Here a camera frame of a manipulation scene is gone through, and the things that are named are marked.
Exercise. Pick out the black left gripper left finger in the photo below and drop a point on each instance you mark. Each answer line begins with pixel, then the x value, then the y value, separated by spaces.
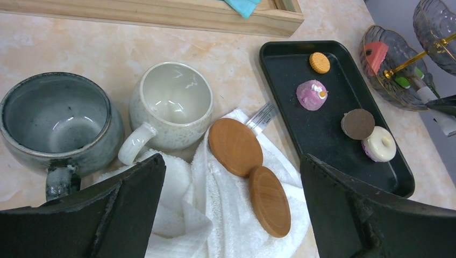
pixel 113 218

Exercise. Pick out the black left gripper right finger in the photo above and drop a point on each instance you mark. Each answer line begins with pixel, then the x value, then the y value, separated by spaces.
pixel 351 218

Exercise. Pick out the green cake slice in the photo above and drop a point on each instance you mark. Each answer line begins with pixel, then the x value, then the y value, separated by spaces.
pixel 404 83

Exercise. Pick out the metal tongs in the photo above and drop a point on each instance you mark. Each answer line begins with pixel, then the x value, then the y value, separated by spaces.
pixel 442 109

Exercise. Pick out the red cake slice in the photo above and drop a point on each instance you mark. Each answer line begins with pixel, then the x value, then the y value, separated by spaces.
pixel 375 55

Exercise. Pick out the white glazed donut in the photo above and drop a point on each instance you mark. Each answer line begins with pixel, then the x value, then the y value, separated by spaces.
pixel 380 146

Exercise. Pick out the lower wooden coaster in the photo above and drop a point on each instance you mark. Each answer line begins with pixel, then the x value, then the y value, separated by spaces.
pixel 269 202

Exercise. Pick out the wooden coaster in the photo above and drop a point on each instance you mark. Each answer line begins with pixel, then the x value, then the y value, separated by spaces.
pixel 235 146
pixel 269 202

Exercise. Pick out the white towel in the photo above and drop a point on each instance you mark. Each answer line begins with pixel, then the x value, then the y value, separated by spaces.
pixel 205 211

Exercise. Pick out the chocolate biscuit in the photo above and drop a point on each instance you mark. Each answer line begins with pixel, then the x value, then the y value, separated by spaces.
pixel 358 124

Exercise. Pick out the black baking tray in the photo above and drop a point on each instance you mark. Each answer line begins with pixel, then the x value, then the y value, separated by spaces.
pixel 285 65

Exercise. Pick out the grey-blue ceramic mug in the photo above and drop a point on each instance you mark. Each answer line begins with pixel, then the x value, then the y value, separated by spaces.
pixel 63 126

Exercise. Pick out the pink cupcake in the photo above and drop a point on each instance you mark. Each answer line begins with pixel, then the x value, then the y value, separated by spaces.
pixel 312 94

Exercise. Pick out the white speckled mug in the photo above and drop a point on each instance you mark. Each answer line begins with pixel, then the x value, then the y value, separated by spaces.
pixel 169 110

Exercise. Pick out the upper wooden coaster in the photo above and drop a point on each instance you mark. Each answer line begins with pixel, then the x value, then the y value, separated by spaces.
pixel 235 146

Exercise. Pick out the three-tier glass stand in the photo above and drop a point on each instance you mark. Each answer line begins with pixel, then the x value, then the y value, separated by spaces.
pixel 434 27

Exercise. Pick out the orange biscuit on tray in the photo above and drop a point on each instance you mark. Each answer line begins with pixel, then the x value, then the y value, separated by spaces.
pixel 319 62

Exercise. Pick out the wooden clothes rack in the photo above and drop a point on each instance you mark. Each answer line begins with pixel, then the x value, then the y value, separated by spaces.
pixel 270 18

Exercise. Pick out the teal cloth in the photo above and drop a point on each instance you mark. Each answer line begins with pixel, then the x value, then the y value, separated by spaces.
pixel 244 7

